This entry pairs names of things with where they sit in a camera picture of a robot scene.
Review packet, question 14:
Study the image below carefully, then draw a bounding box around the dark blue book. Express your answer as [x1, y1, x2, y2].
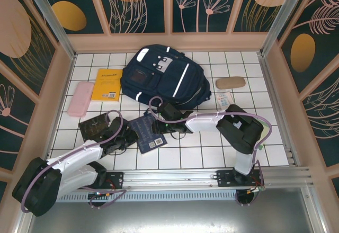
[128, 111, 168, 155]

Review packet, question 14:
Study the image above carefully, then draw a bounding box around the black book with gold print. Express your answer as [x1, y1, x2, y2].
[78, 113, 113, 141]

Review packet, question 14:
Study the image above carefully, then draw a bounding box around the navy blue backpack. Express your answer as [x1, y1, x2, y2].
[120, 44, 212, 111]

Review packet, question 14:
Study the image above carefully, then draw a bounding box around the yellow book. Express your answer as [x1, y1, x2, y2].
[91, 68, 124, 102]

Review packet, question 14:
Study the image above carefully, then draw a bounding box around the pink pencil case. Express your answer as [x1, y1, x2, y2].
[66, 81, 95, 118]

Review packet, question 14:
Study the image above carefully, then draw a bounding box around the beige glasses case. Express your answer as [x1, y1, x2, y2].
[215, 76, 246, 90]

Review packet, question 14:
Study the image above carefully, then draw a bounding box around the grey metal sheet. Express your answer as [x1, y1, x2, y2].
[26, 202, 328, 233]

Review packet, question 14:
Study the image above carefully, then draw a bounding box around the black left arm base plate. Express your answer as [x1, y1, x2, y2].
[97, 171, 124, 190]

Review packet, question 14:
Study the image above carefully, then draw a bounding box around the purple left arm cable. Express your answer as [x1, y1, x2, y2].
[20, 110, 130, 214]

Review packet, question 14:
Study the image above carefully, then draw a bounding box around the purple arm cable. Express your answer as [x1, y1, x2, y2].
[148, 96, 273, 208]
[20, 110, 130, 214]

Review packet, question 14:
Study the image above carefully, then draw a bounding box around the aluminium mounting rail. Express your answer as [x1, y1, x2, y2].
[25, 166, 315, 191]

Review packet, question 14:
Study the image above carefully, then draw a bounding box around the perforated metal cable tray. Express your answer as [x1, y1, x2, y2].
[54, 192, 313, 204]

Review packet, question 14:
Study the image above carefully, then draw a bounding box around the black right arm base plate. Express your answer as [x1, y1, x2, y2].
[216, 169, 265, 189]

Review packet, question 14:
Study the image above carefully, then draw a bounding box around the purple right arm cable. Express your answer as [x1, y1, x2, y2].
[148, 96, 273, 208]

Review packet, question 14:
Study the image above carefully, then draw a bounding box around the aluminium side rail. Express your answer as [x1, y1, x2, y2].
[258, 52, 301, 168]

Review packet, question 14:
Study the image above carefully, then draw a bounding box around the aluminium frame post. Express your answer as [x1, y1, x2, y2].
[21, 0, 77, 59]
[261, 0, 310, 57]

